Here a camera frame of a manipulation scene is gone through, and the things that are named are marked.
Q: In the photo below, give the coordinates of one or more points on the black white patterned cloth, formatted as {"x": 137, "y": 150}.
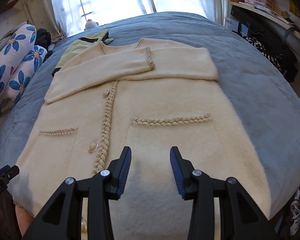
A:
{"x": 298, "y": 205}

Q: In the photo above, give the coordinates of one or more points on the grey pillow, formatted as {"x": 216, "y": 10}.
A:
{"x": 2, "y": 37}

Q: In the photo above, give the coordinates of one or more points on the pile of dark clothes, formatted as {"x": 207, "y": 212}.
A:
{"x": 43, "y": 38}

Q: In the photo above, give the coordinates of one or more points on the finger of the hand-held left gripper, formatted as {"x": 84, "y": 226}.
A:
{"x": 12, "y": 170}

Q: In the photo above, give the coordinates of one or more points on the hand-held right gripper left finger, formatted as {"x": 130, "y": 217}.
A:
{"x": 122, "y": 172}

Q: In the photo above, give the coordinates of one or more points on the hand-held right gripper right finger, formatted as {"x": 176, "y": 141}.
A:
{"x": 177, "y": 172}

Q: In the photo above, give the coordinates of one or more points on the blue-grey plush blanket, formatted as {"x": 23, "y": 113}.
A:
{"x": 252, "y": 92}

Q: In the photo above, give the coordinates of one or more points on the yellow-green garment with black trim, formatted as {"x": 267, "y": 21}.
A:
{"x": 75, "y": 50}

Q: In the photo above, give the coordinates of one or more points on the blue flower pillows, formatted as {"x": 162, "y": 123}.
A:
{"x": 17, "y": 62}

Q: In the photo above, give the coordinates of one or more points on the white printed box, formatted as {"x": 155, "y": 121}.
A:
{"x": 231, "y": 25}

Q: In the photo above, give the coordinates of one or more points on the black patterned bag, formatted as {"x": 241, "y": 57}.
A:
{"x": 272, "y": 52}

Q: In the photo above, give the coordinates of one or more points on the red wall hanging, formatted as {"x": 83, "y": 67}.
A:
{"x": 10, "y": 4}

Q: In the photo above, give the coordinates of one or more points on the cream fluffy cardigan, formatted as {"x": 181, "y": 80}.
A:
{"x": 165, "y": 100}

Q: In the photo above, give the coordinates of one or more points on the beige curtain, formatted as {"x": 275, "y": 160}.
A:
{"x": 40, "y": 17}

